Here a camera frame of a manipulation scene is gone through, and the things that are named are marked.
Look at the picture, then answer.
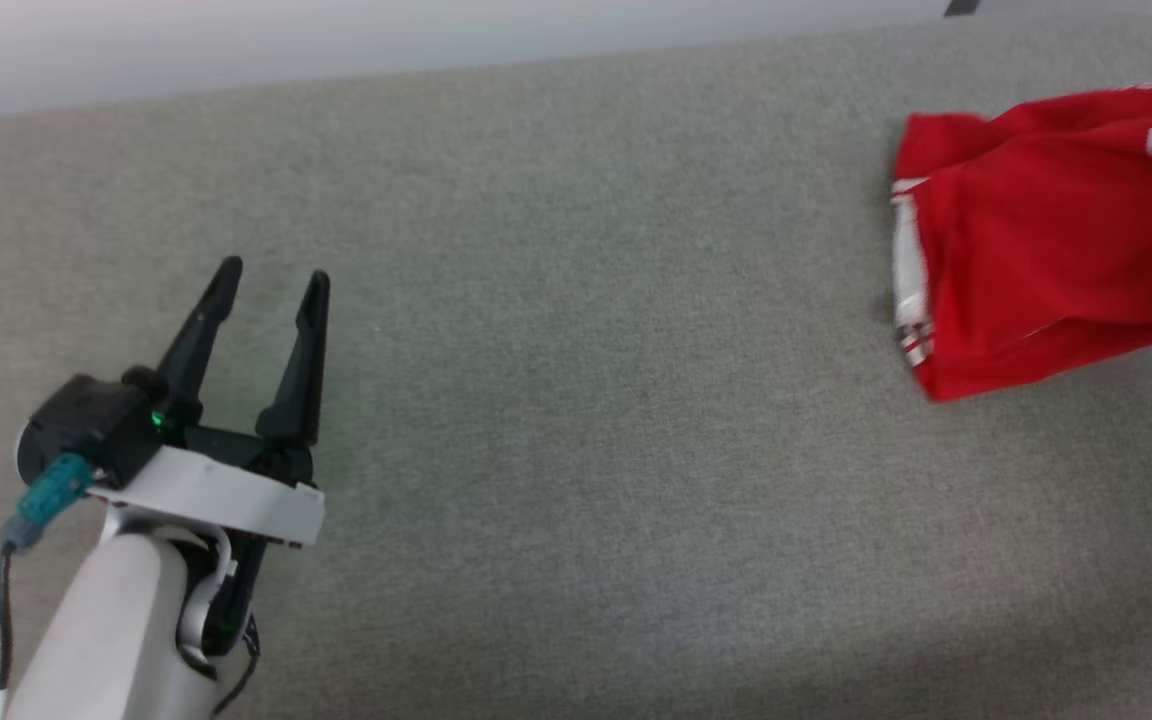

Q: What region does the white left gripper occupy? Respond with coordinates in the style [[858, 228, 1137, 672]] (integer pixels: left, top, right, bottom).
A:
[[86, 256, 332, 547]]

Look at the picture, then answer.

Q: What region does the red jersey with white trim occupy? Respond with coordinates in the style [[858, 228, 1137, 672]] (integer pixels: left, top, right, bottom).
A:
[[890, 75, 1152, 404]]

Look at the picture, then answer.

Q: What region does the grey fabric sofa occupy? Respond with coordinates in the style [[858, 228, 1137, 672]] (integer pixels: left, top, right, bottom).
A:
[[0, 12, 1152, 720]]

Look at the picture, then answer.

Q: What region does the teal cable connector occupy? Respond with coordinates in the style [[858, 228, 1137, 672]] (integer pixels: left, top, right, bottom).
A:
[[0, 454, 96, 552]]

